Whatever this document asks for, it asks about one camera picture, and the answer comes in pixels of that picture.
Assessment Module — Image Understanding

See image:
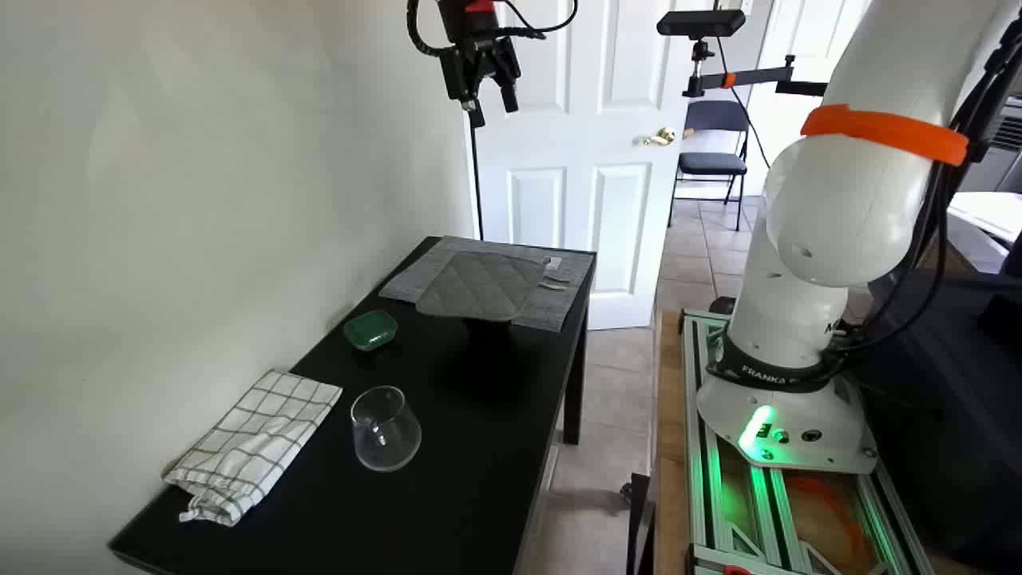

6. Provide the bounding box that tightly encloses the grey quilted mat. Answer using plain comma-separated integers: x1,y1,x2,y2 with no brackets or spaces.
414,252,540,324

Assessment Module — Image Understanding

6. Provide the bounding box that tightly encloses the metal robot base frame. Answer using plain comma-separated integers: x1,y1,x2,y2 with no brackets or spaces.
682,314,937,575

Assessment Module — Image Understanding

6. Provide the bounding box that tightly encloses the white panel door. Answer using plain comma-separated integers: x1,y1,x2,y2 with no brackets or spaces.
476,0,687,329

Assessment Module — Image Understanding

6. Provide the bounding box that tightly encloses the white checked dish towel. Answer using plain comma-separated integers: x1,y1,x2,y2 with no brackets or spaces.
163,371,341,526

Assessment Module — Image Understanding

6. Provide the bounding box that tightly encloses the grey woven placemat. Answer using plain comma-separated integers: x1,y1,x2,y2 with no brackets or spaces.
379,238,594,332

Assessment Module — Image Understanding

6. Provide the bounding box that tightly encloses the black camera on stand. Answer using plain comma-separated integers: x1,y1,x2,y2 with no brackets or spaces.
659,9,824,99

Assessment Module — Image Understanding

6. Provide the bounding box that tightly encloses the clear drinking glass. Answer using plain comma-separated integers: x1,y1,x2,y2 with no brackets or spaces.
348,382,422,472

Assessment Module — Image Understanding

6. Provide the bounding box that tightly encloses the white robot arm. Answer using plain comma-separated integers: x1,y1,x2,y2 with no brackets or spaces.
480,0,1020,472

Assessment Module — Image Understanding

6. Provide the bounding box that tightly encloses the wooden workbench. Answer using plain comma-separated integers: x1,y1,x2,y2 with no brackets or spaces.
651,309,691,575

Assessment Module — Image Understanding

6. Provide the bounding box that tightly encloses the black side table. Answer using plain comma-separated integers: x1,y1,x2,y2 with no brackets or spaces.
111,238,594,575

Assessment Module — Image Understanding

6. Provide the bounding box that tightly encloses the green lidded container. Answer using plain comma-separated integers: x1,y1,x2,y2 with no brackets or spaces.
341,309,400,354

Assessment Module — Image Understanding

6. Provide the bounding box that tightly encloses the brass door knob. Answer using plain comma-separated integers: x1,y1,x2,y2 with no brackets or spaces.
633,128,677,146

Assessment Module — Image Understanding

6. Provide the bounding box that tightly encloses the folding chair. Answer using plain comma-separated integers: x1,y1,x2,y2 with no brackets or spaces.
674,99,750,226

